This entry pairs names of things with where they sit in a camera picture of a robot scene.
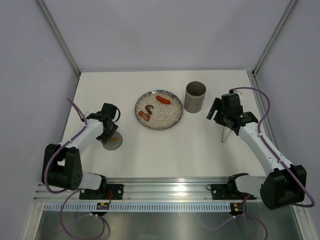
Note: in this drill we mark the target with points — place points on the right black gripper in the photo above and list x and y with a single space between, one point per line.
217 105

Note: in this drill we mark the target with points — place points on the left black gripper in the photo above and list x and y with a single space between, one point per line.
103 138

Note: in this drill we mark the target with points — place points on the grey round lid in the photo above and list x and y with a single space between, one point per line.
114 142

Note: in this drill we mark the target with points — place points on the grey cylindrical container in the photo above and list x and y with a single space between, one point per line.
195 92

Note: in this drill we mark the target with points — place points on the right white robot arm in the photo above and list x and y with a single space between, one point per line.
284 181

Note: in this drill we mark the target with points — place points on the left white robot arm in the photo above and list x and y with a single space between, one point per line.
62 167

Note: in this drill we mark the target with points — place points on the brown meat piece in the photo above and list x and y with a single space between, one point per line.
143 115

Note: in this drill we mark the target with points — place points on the brown mushroom piece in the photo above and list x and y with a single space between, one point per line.
149 108

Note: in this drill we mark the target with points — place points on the plate with rice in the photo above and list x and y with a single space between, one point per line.
164 116

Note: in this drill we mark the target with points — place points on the red sausage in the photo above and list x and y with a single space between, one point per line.
163 100

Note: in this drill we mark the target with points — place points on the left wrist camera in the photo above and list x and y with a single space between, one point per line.
112 111

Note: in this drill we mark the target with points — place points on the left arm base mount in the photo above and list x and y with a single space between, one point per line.
110 191

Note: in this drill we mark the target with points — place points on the aluminium mounting rail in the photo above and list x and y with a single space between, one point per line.
190 189

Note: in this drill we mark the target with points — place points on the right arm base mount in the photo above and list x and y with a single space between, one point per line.
225 191

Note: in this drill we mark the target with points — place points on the white slotted cable duct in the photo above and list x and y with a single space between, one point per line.
141 207

